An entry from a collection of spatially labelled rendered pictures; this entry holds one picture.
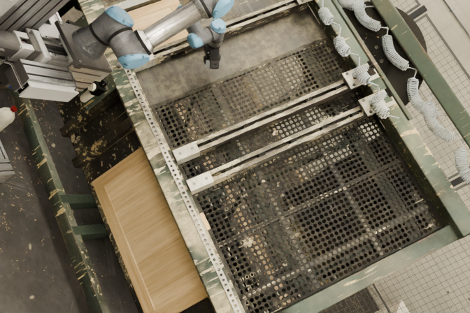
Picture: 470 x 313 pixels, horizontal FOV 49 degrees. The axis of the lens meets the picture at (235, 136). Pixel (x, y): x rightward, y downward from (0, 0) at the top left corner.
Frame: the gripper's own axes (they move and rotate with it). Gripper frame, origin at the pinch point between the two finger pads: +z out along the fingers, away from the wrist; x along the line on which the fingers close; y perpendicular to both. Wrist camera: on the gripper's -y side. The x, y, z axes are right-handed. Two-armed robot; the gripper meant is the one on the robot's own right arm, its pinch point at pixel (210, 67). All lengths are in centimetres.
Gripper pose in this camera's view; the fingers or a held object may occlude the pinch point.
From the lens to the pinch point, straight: 283.4
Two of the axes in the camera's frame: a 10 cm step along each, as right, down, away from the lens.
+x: -9.7, 0.6, -2.2
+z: -1.7, 4.3, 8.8
